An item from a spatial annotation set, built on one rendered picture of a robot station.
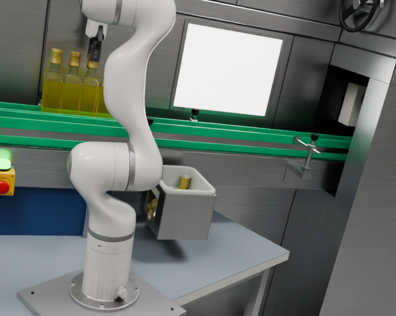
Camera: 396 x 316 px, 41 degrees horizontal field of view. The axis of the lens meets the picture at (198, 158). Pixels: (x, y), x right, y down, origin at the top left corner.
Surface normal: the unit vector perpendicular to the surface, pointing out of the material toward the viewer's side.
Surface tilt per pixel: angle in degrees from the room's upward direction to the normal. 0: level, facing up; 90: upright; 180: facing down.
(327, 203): 90
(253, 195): 90
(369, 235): 90
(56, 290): 4
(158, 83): 90
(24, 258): 0
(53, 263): 0
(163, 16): 80
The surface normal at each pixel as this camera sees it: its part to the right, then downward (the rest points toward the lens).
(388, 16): -0.92, -0.07
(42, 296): 0.15, -0.93
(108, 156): 0.31, -0.44
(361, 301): 0.36, 0.34
